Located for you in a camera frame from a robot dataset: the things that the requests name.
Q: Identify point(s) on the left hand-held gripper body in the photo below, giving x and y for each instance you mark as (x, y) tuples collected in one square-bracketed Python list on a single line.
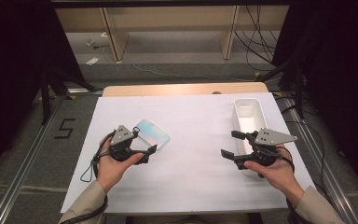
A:
[(122, 137)]

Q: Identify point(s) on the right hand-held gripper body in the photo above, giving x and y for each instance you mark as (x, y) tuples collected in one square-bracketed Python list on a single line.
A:
[(270, 137)]

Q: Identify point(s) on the white plastic container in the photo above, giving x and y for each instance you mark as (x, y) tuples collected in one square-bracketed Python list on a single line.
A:
[(248, 118)]

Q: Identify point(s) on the person's left hand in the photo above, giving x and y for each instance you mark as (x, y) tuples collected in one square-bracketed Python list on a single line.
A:
[(112, 171)]

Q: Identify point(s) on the person's right hand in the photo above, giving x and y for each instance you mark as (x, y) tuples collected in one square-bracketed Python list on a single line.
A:
[(279, 177)]

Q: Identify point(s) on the white board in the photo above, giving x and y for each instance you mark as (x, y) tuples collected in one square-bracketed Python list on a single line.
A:
[(192, 130)]

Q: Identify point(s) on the light wooden table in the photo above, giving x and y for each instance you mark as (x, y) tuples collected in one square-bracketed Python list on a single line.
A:
[(167, 89)]

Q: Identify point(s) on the black metal stand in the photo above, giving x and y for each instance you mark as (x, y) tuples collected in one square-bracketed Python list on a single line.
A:
[(45, 99), (299, 93)]

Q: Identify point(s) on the white paper scrap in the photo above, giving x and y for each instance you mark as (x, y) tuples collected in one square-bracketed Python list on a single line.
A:
[(92, 61)]

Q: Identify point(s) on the small floor debris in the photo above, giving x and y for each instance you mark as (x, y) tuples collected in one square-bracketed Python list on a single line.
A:
[(90, 42)]

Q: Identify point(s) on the black curtain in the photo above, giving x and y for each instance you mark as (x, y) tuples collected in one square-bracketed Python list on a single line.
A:
[(338, 62), (12, 62)]

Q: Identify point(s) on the light wooden shelf unit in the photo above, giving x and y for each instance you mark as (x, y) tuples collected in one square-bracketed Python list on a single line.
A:
[(167, 17)]

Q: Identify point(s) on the metal floor rail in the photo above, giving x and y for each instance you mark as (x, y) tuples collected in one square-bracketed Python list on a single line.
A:
[(329, 180), (21, 174)]

